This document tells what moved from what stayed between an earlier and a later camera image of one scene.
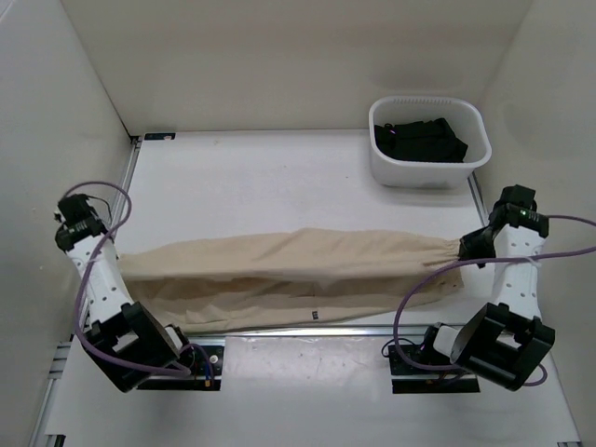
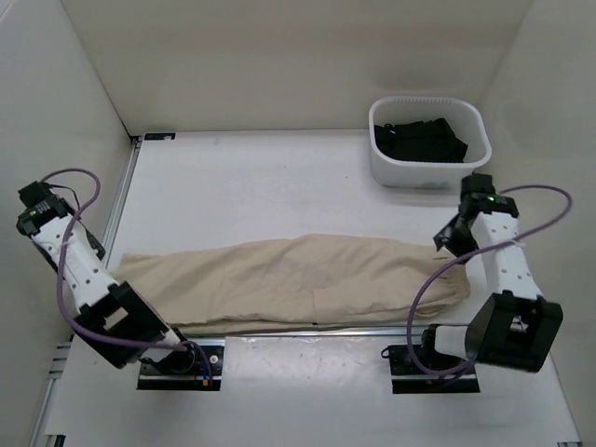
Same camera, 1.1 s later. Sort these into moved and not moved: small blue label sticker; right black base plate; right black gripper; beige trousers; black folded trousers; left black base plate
Moved: right black gripper; beige trousers
Not moved: small blue label sticker; right black base plate; left black base plate; black folded trousers
